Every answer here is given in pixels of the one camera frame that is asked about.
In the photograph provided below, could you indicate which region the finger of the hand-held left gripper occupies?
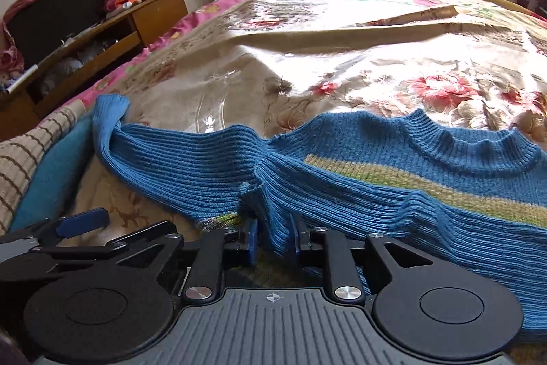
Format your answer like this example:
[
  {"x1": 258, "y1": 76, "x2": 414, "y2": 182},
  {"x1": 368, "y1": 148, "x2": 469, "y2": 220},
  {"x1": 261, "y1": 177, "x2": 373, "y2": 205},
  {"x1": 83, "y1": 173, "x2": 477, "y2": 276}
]
[
  {"x1": 0, "y1": 208, "x2": 110, "y2": 247},
  {"x1": 29, "y1": 220, "x2": 178, "y2": 261}
]

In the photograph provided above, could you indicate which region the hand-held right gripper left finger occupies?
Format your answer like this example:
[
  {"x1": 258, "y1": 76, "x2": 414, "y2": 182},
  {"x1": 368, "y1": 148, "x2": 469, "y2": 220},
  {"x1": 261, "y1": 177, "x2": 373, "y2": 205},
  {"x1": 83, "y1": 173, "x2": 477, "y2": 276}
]
[{"x1": 112, "y1": 217, "x2": 259, "y2": 304}]

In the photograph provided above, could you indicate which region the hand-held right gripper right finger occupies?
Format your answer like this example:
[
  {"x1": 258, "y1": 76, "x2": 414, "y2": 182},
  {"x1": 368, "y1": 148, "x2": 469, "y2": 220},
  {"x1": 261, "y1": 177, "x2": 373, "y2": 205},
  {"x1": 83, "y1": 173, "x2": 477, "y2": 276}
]
[{"x1": 290, "y1": 213, "x2": 433, "y2": 301}]

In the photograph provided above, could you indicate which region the blue striped knit sweater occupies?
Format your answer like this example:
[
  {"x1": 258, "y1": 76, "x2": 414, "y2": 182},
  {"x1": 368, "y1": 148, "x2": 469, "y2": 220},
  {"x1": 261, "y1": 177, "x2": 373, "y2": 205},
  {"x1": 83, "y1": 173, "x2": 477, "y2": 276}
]
[{"x1": 92, "y1": 95, "x2": 547, "y2": 345}]

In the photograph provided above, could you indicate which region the teal folded cloth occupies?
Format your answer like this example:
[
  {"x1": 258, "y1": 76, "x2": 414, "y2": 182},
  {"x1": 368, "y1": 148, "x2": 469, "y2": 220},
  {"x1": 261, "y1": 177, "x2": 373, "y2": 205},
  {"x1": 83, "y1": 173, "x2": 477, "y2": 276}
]
[{"x1": 9, "y1": 114, "x2": 112, "y2": 234}]

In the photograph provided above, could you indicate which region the beige striped folded cloth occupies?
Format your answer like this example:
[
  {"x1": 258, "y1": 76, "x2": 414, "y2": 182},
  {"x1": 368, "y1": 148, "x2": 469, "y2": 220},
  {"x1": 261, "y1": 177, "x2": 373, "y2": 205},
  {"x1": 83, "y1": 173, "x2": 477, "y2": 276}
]
[{"x1": 0, "y1": 102, "x2": 90, "y2": 236}]

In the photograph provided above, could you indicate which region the pink floral cloth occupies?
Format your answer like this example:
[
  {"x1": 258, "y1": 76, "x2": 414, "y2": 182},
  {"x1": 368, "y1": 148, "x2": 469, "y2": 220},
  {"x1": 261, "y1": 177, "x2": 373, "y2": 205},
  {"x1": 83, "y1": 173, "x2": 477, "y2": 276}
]
[{"x1": 0, "y1": 0, "x2": 121, "y2": 80}]

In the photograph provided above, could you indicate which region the floral satin bed blanket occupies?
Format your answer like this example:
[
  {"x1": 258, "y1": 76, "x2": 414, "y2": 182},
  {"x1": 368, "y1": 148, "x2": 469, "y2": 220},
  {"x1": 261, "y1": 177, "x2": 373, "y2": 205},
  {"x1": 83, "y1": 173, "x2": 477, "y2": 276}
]
[{"x1": 0, "y1": 0, "x2": 547, "y2": 365}]

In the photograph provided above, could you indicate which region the wooden cabinet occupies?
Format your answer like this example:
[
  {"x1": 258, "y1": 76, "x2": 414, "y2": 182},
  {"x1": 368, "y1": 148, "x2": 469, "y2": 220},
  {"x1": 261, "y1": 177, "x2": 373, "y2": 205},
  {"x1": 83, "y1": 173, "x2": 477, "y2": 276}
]
[{"x1": 0, "y1": 0, "x2": 189, "y2": 142}]

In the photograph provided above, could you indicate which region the black television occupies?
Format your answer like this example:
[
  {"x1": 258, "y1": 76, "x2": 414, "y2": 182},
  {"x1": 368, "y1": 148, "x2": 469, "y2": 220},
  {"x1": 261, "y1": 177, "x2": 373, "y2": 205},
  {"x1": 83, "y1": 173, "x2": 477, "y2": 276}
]
[{"x1": 6, "y1": 0, "x2": 106, "y2": 54}]

